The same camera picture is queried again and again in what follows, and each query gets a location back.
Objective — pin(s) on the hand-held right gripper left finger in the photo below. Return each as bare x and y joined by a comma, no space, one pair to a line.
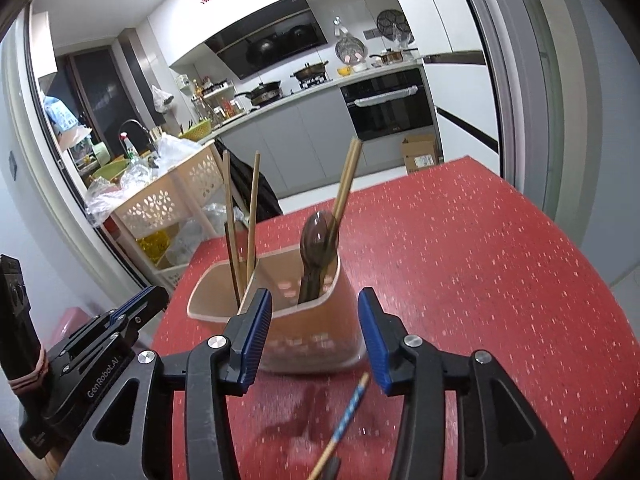
255,340

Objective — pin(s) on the grey sliding door frame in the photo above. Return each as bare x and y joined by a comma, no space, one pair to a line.
510,85

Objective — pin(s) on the hanging white plastic bag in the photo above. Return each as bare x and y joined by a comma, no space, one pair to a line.
162,99

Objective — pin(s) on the beige perforated basket cart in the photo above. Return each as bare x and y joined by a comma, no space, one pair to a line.
165,200

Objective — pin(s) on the dark cooking pan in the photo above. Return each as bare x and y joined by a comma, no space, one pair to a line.
311,71

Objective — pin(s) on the black pole with rubber bands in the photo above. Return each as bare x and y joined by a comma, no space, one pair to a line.
20,335

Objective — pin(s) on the pink plastic stool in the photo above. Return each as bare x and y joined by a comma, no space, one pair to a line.
75,330

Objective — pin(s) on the beige plastic utensil holder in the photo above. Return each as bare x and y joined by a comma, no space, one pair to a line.
310,325

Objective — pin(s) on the round patterned trivet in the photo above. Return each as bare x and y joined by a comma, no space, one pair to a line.
391,22

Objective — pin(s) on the black wok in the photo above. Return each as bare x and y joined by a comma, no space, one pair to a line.
262,92

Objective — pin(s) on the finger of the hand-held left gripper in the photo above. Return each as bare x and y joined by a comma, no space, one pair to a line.
150,305

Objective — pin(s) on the white spray bottle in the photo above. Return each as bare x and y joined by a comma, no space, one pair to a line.
129,147

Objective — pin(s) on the grey wall switch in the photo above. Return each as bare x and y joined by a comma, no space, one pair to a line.
13,166

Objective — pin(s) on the black kitchen faucet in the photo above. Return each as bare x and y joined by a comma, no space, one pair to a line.
131,125

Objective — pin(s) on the black built-in oven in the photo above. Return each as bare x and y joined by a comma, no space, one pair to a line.
387,105

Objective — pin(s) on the pale green cup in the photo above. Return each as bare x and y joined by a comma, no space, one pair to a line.
102,154

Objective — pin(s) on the long plain bamboo chopstick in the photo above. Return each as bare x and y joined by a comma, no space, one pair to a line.
228,200

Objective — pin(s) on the black bag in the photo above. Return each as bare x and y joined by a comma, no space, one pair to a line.
255,185

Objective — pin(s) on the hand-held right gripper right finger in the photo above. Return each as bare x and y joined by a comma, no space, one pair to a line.
375,345

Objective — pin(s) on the yellow cooking oil bottle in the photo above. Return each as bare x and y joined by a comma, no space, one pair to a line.
157,245

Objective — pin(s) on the small metal pot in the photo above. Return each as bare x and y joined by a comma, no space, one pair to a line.
394,56

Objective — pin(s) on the black range hood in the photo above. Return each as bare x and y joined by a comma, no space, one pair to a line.
270,40

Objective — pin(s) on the blue patterned bamboo chopstick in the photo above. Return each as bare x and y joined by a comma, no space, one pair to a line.
352,405

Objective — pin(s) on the blue patterned cloth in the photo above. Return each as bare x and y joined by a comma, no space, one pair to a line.
61,115

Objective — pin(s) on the white refrigerator black stripe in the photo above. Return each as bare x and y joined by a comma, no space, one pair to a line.
465,110

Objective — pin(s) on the clear plastic bag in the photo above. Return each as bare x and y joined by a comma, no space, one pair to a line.
115,190

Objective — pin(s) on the cardboard box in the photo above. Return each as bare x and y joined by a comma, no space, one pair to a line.
421,155

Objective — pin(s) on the green colander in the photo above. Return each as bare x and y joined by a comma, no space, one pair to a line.
196,131

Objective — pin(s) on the plain wooden chopstick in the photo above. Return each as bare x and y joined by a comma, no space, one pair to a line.
347,170

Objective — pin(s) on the green plastic bowl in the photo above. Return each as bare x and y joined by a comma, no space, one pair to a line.
111,171

